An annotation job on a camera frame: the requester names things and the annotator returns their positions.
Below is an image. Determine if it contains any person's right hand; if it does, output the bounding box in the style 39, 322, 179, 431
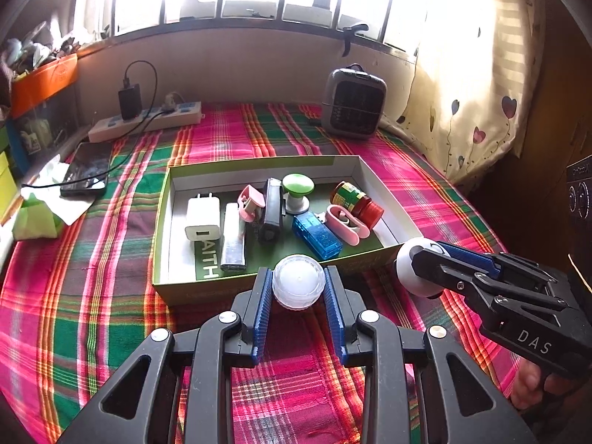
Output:
511, 361, 549, 410

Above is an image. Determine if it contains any yellow cardboard box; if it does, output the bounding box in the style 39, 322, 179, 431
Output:
0, 150, 14, 216

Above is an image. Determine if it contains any green tissue pack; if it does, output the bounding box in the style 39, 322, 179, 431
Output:
10, 194, 65, 240

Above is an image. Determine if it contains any blue box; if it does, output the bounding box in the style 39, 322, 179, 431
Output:
4, 118, 31, 179

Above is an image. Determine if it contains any heart print curtain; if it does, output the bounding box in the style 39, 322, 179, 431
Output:
398, 0, 546, 186

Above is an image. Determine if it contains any clear storage container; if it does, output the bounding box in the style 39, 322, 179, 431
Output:
11, 85, 79, 162

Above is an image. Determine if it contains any blue translucent case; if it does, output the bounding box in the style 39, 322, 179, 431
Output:
291, 213, 344, 261

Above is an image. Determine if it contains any orange storage bin with clutter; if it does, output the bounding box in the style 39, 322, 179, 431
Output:
0, 21, 84, 77

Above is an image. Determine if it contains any pink cable winder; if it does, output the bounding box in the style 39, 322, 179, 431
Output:
319, 203, 371, 246
237, 184, 266, 223

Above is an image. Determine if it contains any red-capped small bottle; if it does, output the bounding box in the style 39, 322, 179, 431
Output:
329, 181, 386, 228

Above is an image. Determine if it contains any green cardboard box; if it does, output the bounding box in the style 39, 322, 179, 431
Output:
152, 155, 424, 306

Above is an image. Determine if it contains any black smartphone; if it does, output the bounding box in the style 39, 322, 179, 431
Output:
60, 141, 114, 197

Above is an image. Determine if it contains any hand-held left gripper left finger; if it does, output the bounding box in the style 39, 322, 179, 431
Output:
55, 266, 273, 444

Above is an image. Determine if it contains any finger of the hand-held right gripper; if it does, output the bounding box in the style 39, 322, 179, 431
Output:
435, 239, 567, 297
409, 246, 569, 329

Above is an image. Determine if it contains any black window hook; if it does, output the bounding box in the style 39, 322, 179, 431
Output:
341, 23, 370, 58

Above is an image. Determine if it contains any small grey heater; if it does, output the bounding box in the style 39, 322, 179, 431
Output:
322, 65, 388, 139

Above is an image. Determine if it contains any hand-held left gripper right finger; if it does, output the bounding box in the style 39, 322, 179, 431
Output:
324, 265, 537, 444

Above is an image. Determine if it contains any white tissue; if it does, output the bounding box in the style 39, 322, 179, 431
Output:
21, 155, 95, 226

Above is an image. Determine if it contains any black plug-in adapter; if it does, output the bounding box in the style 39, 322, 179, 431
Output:
118, 85, 142, 121

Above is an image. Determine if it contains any white power strip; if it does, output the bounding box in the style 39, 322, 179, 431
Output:
88, 100, 204, 143

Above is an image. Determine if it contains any orange storage box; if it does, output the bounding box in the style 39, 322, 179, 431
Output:
10, 53, 78, 118

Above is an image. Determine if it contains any grey slim power bank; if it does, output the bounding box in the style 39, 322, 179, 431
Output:
220, 202, 247, 273

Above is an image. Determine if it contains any green-top white knob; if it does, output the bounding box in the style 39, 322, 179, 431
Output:
282, 173, 316, 216

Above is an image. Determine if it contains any white round face toy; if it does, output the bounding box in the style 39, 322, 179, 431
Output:
392, 237, 447, 299

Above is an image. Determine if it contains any white charger adapter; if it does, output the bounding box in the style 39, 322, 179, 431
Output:
184, 193, 219, 243

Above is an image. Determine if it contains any black rectangular device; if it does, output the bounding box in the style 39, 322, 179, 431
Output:
258, 177, 285, 245

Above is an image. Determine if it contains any pink green plaid blanket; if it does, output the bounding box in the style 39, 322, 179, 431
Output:
0, 102, 523, 444

